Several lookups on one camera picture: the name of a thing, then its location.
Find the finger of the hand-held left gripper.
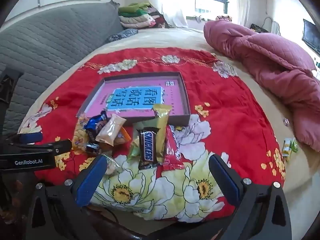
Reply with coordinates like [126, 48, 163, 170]
[10, 132, 43, 144]
[7, 139, 73, 155]

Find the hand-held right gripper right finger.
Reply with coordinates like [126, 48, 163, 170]
[208, 154, 293, 240]

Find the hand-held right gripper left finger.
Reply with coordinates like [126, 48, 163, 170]
[25, 154, 118, 240]

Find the round clear-wrapped pastry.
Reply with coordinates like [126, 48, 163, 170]
[101, 154, 120, 176]

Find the small dark candy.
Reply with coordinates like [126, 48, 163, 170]
[85, 142, 100, 155]

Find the blue cookie packet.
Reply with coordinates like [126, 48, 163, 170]
[83, 111, 108, 143]

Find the beige wafer packet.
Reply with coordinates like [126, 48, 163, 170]
[95, 114, 127, 147]

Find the green snack packet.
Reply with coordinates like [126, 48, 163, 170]
[127, 121, 160, 161]

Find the orange snack packet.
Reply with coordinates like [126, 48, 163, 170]
[114, 127, 131, 145]

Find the red snack packet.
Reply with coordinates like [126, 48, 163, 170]
[162, 124, 187, 172]

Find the brown chocolate bar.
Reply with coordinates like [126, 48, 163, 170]
[137, 127, 160, 171]

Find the yellow snack packet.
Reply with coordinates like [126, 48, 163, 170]
[152, 104, 172, 165]

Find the pink cardboard box tray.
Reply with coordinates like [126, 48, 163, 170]
[76, 72, 191, 126]

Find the red floral cloth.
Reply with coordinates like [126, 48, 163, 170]
[19, 47, 287, 223]

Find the grey quilted headboard cushion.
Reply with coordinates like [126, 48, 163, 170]
[0, 2, 124, 135]

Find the pink quilted blanket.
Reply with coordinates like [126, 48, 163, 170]
[203, 19, 320, 153]

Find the blue patterned pillow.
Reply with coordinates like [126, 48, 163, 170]
[105, 28, 139, 44]

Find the stack of folded clothes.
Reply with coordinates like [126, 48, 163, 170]
[118, 2, 170, 29]

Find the beige bed sheet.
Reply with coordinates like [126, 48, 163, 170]
[17, 26, 320, 230]

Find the black bag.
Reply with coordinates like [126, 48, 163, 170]
[250, 23, 269, 33]

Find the black television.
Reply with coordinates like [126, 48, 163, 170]
[302, 19, 320, 55]

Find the white curtain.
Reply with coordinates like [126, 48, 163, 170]
[226, 0, 252, 28]
[147, 0, 189, 28]

